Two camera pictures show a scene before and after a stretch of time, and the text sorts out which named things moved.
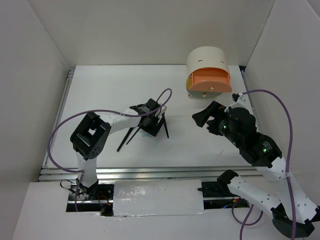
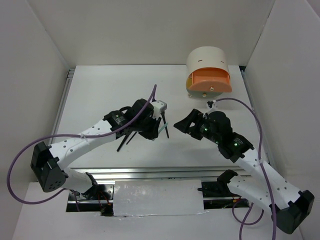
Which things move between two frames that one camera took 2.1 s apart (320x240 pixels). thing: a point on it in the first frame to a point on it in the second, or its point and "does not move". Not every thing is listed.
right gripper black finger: x=214 y=109 to x=195 y=131
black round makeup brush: x=165 y=124 does not move
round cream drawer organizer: x=207 y=74 does not move
